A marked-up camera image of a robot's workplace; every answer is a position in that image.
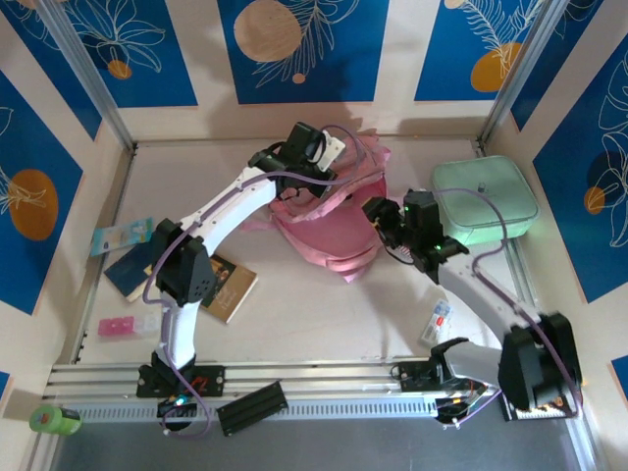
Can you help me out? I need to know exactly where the clear packet with red label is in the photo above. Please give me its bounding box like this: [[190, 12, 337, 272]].
[[417, 297, 453, 347]]

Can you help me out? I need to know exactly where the aluminium frame post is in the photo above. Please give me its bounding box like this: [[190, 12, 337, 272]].
[[36, 0, 137, 151], [476, 0, 574, 148]]

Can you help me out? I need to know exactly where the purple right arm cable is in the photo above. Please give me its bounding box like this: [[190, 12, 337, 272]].
[[431, 188, 585, 428]]

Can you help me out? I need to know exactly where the pink plastic eraser box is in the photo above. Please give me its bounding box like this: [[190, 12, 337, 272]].
[[99, 317, 136, 339]]

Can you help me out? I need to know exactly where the electronics board with orange LED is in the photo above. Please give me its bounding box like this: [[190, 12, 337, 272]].
[[435, 387, 490, 426]]

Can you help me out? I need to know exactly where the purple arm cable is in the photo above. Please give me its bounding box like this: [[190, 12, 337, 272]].
[[141, 125, 389, 442], [431, 188, 585, 428]]

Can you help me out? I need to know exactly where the brown portrait cover book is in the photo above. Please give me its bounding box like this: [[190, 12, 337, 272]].
[[201, 253, 260, 325]]

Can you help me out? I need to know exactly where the green tape roll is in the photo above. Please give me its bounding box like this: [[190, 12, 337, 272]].
[[28, 404, 83, 437]]

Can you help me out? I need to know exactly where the plain dark blue book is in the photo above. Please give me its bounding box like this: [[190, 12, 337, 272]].
[[104, 243, 161, 301]]

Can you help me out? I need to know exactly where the grey slotted cable duct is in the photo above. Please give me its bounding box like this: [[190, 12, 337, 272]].
[[78, 395, 438, 424]]

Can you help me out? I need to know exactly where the electronics board with green LED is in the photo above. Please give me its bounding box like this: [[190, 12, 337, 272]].
[[156, 394, 197, 421]]

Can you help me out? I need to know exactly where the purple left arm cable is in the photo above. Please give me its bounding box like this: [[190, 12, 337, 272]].
[[141, 125, 389, 442]]

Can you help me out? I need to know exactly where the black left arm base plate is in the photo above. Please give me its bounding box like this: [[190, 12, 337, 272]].
[[135, 365, 226, 398]]

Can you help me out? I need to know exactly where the mint green zip pouch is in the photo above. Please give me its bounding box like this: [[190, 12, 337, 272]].
[[431, 155, 540, 246]]

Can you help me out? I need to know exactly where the black ridged block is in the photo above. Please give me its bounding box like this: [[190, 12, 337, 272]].
[[216, 381, 289, 437]]

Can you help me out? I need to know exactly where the flag print pencil case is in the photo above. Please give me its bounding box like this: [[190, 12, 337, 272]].
[[390, 242, 416, 266]]

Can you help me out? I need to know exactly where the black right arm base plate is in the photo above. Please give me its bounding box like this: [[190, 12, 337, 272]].
[[392, 360, 487, 393]]

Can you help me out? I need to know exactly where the clear plastic eraser box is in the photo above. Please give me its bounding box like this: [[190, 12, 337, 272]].
[[134, 316, 161, 338]]

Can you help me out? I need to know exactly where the light blue tissue pack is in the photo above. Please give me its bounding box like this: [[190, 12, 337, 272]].
[[90, 218, 154, 256]]

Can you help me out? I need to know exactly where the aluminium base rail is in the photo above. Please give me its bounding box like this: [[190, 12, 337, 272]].
[[43, 353, 575, 399]]

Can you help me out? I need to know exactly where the aluminium side rail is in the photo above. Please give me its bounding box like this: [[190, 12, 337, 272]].
[[70, 146, 138, 365], [473, 139, 550, 355]]

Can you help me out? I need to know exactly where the pink student backpack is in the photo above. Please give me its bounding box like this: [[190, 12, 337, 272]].
[[242, 125, 393, 285]]

